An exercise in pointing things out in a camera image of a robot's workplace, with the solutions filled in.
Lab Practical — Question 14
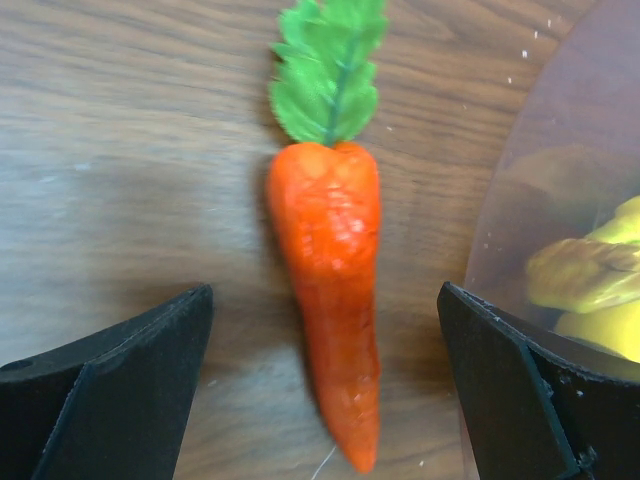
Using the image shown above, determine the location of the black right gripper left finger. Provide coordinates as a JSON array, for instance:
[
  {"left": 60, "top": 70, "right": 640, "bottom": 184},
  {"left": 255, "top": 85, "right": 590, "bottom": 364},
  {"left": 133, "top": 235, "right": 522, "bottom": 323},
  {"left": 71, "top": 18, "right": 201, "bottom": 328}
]
[{"left": 1, "top": 284, "right": 214, "bottom": 480}]

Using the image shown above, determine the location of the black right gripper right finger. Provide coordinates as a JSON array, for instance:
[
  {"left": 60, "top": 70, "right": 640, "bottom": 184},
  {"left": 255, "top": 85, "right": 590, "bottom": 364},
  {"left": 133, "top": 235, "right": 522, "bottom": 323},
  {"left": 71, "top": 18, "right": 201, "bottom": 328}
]
[{"left": 437, "top": 282, "right": 639, "bottom": 479}]

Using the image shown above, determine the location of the yellow fake lemon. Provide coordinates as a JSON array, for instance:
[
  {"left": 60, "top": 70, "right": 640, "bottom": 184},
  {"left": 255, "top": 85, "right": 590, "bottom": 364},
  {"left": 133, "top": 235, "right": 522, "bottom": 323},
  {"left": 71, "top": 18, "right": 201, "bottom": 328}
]
[{"left": 554, "top": 301, "right": 639, "bottom": 363}]

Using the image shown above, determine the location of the yellow fake banana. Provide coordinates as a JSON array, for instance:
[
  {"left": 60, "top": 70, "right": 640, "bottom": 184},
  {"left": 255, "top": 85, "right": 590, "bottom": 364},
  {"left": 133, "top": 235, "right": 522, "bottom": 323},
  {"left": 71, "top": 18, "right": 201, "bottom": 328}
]
[{"left": 525, "top": 196, "right": 639, "bottom": 314}]

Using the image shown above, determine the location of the clear pink plastic bowl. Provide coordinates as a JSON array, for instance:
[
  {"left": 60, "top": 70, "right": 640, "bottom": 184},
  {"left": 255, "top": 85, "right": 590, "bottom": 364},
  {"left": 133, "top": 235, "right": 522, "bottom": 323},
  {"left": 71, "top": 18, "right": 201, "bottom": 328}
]
[{"left": 462, "top": 0, "right": 640, "bottom": 366}]

